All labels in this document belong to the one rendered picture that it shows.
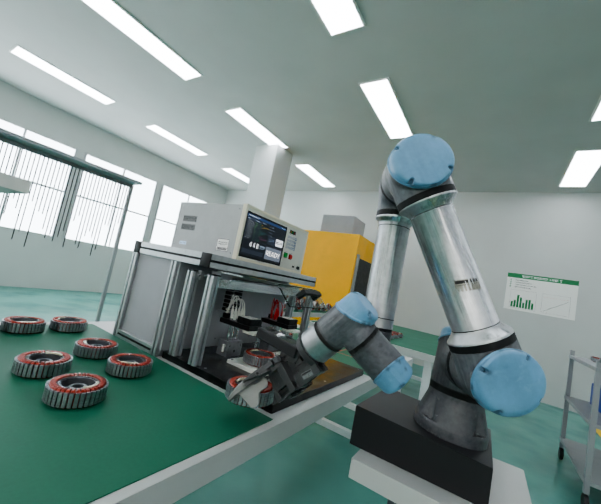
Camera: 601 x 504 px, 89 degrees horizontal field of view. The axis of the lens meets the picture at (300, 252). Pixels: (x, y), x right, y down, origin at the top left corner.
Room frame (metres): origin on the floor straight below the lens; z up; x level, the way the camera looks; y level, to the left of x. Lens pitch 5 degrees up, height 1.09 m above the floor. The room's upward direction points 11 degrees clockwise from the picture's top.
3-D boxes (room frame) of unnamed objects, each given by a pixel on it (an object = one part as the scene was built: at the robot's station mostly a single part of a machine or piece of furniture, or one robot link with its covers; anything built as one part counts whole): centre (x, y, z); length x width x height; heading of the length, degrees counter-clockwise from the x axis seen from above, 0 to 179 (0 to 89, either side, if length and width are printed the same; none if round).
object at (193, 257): (1.36, 0.27, 1.09); 0.68 x 0.44 x 0.05; 147
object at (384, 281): (0.75, -0.22, 1.17); 0.12 x 0.11 x 0.49; 83
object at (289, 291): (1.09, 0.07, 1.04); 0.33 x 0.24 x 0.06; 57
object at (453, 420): (0.72, -0.41, 0.87); 0.15 x 0.15 x 0.10
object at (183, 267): (1.33, 0.21, 0.92); 0.66 x 0.01 x 0.30; 147
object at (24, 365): (0.78, 0.56, 0.77); 0.11 x 0.11 x 0.04
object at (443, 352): (0.72, -0.42, 0.99); 0.13 x 0.12 x 0.14; 173
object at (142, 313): (1.14, 0.51, 0.91); 0.28 x 0.03 x 0.32; 57
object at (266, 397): (0.74, 0.05, 0.81); 0.11 x 0.11 x 0.04
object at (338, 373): (1.20, 0.01, 0.76); 0.64 x 0.47 x 0.02; 147
